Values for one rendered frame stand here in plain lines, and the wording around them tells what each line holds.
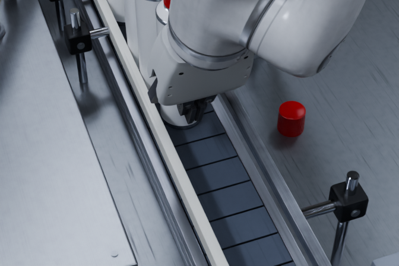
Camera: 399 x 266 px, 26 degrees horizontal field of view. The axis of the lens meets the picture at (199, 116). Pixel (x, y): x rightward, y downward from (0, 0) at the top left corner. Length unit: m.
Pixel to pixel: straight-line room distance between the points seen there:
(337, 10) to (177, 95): 0.25
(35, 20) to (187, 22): 0.47
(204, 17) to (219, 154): 0.30
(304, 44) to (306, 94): 0.45
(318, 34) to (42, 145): 0.44
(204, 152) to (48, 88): 0.22
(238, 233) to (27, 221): 0.23
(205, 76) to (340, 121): 0.31
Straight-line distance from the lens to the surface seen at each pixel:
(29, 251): 0.93
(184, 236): 0.93
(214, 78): 0.86
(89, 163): 1.00
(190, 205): 0.91
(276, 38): 0.71
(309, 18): 0.68
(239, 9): 0.71
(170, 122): 1.02
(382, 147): 1.09
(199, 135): 1.02
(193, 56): 0.79
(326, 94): 1.15
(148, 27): 0.98
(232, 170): 0.98
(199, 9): 0.72
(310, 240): 0.83
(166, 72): 0.84
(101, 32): 1.11
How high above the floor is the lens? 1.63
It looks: 46 degrees down
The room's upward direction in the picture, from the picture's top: straight up
